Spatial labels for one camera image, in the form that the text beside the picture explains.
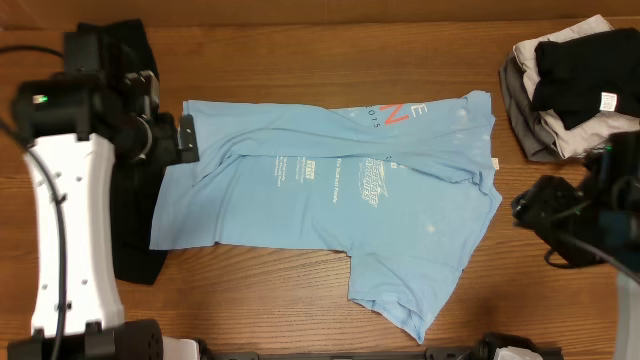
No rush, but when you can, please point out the beige folded garment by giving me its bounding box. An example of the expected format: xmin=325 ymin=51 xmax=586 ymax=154
xmin=512 ymin=15 xmax=639 ymax=159

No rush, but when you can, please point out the light blue printed t-shirt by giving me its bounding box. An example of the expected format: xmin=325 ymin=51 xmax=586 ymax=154
xmin=150 ymin=91 xmax=501 ymax=341

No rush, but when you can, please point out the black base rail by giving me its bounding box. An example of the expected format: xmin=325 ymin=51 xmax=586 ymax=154
xmin=201 ymin=345 xmax=564 ymax=360

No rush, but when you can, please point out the grey folded garment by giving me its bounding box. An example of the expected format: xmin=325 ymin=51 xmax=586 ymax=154
xmin=498 ymin=51 xmax=640 ymax=163

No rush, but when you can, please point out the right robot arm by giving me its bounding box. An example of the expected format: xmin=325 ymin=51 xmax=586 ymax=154
xmin=511 ymin=131 xmax=639 ymax=359

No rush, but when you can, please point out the black garment with logo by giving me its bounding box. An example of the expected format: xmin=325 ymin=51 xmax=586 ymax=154
xmin=76 ymin=19 xmax=167 ymax=286

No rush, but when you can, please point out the black folded garment on pile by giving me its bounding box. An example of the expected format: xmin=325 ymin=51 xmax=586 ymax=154
xmin=532 ymin=28 xmax=639 ymax=130

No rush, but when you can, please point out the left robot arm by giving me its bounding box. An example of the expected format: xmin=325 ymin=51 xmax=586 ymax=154
xmin=7 ymin=32 xmax=206 ymax=359

